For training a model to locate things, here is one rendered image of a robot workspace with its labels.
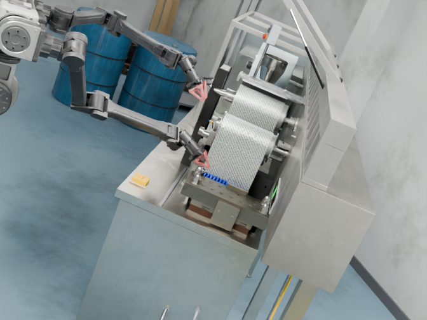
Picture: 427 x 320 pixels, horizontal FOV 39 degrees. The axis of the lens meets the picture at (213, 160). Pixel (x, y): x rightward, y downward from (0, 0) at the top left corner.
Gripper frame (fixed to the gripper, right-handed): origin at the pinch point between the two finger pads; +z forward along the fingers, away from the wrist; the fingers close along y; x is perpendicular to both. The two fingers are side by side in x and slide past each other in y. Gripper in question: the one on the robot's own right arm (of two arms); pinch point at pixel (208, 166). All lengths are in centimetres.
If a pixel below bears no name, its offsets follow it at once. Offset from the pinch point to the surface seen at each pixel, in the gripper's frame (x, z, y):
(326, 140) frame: 63, 3, 82
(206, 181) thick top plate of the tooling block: -1.9, 3.7, 9.8
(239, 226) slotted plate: -0.4, 26.7, 19.0
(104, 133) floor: -151, -47, -262
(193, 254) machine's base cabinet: -22.1, 22.7, 26.5
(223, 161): 7.0, 2.4, 0.2
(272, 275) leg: -16, 65, -12
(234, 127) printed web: 20.9, -6.3, -1.0
